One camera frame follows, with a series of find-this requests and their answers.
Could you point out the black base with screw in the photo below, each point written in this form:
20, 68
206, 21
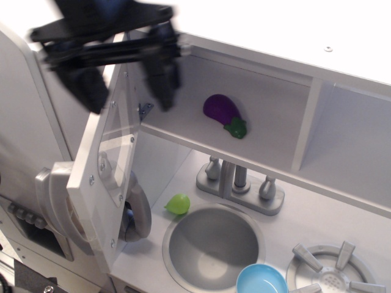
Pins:
24, 280

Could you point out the green toy pear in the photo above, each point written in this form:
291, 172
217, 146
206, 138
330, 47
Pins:
179, 204

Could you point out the white toy kitchen cabinet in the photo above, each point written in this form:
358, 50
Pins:
326, 145

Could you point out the grey toy faucet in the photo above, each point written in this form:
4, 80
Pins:
231, 182

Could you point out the grey toy sink bowl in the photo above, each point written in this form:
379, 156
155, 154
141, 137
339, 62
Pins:
206, 249

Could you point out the grey toy stove burner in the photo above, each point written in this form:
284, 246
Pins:
328, 268

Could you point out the grey fridge door handle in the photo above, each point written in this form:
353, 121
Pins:
52, 195

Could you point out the grey ice dispenser panel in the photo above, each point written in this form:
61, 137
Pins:
30, 229

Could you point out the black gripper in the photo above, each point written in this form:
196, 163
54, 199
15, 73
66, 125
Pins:
85, 22

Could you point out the blue plastic bowl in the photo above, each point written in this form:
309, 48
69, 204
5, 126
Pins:
260, 278

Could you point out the white microwave door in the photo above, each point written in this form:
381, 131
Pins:
101, 171

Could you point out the purple toy eggplant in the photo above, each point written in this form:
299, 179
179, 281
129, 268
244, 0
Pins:
222, 109

